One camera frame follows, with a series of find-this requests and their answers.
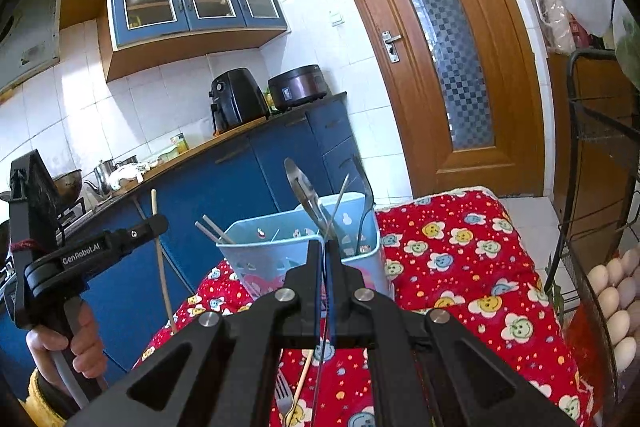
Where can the blue kitchen counter cabinet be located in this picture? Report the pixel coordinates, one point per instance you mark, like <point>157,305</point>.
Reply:
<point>225,187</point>

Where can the steel kettle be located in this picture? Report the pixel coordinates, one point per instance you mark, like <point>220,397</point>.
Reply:
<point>102,177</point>

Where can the person's left forearm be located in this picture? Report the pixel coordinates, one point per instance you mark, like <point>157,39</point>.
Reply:
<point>42,402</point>

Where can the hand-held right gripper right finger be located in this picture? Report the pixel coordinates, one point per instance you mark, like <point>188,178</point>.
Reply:
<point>340,302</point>

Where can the black air fryer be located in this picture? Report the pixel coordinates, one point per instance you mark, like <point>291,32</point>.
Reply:
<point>237,102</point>

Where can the red box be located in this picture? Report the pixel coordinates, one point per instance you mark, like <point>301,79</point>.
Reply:
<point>580,34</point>

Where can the white light switch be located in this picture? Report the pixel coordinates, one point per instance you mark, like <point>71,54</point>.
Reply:
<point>337,19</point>

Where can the brown wooden cabinet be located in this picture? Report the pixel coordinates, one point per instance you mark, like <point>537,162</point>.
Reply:
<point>557,132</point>

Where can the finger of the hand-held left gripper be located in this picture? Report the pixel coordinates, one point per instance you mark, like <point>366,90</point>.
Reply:
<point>140,234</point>

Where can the gas stove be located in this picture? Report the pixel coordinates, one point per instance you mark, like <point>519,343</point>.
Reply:
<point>72,212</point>

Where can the light blue plastic utensil box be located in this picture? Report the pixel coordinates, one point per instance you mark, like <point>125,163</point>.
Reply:
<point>260,262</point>

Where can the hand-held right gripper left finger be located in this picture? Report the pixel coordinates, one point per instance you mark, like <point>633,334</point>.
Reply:
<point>312,297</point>

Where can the plain steel fork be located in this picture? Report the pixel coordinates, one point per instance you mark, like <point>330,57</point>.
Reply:
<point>283,392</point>

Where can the pile of eggs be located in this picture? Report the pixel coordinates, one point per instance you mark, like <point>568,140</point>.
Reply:
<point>610,302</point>

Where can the blue glass-door wall cabinet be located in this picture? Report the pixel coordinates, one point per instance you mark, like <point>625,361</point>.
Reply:
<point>180,2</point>

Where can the steel wok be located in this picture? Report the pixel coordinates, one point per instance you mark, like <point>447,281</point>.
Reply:
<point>67,187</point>

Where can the person's left hand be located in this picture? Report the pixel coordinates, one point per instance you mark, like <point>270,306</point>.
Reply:
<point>92,347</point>

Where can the bag of green vegetables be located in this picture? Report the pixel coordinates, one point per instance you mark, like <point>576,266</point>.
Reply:
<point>630,47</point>

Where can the dark rice cooker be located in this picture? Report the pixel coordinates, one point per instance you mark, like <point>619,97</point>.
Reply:
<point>297,87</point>

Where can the steel table knife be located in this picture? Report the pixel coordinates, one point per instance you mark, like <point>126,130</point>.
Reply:
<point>300,187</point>

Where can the red smiley flower tablecloth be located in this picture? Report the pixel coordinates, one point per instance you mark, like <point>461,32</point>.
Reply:
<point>450,257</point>

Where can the pink white plastic bag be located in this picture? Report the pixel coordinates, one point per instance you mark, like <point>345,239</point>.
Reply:
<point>550,19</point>

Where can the wooden door with glass panel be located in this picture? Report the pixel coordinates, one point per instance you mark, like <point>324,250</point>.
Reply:
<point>400,132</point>

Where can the range hood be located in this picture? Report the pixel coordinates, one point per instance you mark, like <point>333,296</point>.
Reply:
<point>30,37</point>

